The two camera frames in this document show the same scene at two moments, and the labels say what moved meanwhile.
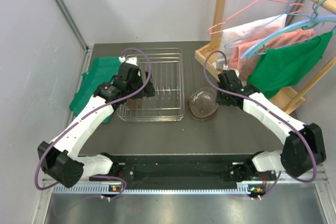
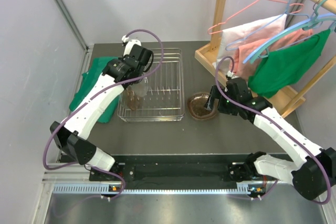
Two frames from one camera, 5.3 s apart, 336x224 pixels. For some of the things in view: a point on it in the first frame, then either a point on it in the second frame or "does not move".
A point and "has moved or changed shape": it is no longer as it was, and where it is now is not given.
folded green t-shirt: x=103 y=71 does not move
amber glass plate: x=133 y=104 does not move
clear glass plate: x=203 y=104 has moved or changed shape
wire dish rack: x=166 y=66 does not move
